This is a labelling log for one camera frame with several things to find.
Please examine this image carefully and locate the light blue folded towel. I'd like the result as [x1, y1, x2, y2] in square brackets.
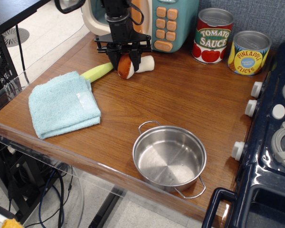
[28, 71, 101, 140]

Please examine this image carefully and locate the dark blue toy stove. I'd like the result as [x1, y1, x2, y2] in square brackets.
[202, 42, 285, 228]

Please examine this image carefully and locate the stainless steel pot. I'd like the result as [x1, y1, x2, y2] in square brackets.
[132, 121, 207, 199]

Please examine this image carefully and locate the pineapple slices can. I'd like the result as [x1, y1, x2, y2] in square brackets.
[228, 30, 272, 76]

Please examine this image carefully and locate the tomato sauce can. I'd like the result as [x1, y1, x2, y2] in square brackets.
[192, 8, 235, 64]

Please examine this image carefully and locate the white stove knob bottom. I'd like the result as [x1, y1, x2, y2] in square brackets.
[231, 142, 245, 161]

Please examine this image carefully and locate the white stove knob top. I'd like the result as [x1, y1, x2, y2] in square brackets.
[251, 82, 263, 98]

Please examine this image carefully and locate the brown white plush mushroom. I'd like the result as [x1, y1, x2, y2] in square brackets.
[117, 53, 155, 80]

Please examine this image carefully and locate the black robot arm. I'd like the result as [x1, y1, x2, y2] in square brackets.
[94, 0, 152, 71]

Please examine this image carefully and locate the white stove knob middle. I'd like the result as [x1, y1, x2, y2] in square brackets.
[245, 100, 257, 117]

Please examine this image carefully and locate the black braided cable bundle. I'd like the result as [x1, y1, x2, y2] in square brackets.
[54, 0, 86, 14]

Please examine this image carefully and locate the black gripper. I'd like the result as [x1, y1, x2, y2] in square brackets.
[94, 15, 152, 72]

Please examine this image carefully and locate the white stove knob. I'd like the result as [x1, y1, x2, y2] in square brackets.
[231, 142, 245, 161]
[245, 100, 257, 117]
[251, 82, 263, 98]

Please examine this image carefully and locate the teal toy microwave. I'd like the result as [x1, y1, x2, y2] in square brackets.
[81, 0, 199, 53]

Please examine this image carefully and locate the black desk frame left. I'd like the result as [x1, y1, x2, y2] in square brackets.
[0, 0, 48, 90]

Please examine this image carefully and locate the yellow green plush corn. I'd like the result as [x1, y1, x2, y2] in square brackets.
[81, 63, 114, 83]

